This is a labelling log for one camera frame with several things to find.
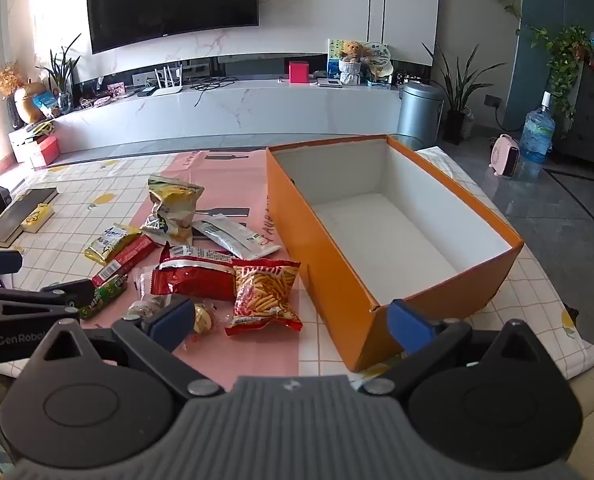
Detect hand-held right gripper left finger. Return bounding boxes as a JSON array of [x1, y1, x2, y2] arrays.
[[22, 296, 224, 400]]

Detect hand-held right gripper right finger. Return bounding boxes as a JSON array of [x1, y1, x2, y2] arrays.
[[361, 299, 570, 395]]

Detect red snack bar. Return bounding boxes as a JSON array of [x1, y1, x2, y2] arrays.
[[92, 235, 165, 288]]

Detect red fries snack bag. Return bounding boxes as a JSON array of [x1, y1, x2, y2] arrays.
[[224, 260, 304, 337]]

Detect orange cardboard box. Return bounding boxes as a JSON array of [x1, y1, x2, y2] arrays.
[[266, 134, 525, 373]]

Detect clear wrapped candy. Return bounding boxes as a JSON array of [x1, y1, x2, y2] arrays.
[[126, 296, 170, 321]]

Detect green candy packet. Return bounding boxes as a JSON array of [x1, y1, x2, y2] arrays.
[[79, 274, 128, 321]]

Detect round gold candy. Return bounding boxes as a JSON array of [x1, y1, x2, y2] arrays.
[[193, 302, 216, 335]]

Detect dark book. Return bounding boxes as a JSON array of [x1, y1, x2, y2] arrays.
[[0, 187, 58, 248]]

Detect small yellow box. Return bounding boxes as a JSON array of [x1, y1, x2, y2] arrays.
[[21, 203, 55, 233]]

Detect small yellow snack packet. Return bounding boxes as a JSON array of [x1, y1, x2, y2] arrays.
[[83, 224, 142, 266]]

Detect white stick packet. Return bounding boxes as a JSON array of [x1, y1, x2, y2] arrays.
[[192, 214, 282, 260]]

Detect yellow green chip bag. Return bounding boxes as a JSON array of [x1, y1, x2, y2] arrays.
[[141, 174, 205, 246]]

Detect red storage box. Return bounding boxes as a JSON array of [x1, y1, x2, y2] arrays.
[[29, 135, 60, 168]]

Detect pink plastic sheet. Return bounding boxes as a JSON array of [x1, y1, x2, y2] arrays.
[[97, 147, 302, 378]]

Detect yellow gourd ornament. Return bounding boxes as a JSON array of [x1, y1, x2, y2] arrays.
[[14, 81, 48, 125]]

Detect dried orange flowers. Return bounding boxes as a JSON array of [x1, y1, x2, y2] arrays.
[[0, 61, 25, 96]]

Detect pink space heater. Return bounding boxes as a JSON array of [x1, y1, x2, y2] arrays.
[[489, 133, 522, 178]]

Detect green plant in vase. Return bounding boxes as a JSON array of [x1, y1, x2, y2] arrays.
[[36, 34, 82, 113]]

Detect potted long-leaf plant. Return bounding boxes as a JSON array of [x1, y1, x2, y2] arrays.
[[422, 42, 505, 141]]

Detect silver trash can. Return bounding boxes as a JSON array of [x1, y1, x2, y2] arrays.
[[397, 81, 446, 151]]

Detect white marble tv console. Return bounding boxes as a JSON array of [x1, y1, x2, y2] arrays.
[[8, 52, 402, 161]]

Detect white router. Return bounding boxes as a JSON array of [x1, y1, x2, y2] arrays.
[[147, 66, 184, 97]]

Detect blue water jug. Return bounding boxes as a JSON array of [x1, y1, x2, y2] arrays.
[[519, 91, 556, 166]]

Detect round paper fan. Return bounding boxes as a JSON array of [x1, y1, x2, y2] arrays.
[[364, 42, 392, 68]]

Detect dark grey cabinet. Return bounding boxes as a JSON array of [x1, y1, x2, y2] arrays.
[[557, 62, 594, 168]]

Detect blue picture card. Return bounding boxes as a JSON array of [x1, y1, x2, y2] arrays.
[[327, 38, 348, 78]]

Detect teddy bear bouquet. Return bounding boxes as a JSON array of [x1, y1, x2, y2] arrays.
[[338, 40, 372, 86]]

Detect black television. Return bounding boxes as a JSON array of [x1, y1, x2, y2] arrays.
[[86, 0, 260, 55]]

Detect trailing green plant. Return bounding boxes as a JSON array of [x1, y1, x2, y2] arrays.
[[517, 25, 594, 121]]

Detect black cables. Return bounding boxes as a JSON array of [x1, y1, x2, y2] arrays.
[[192, 75, 238, 108]]

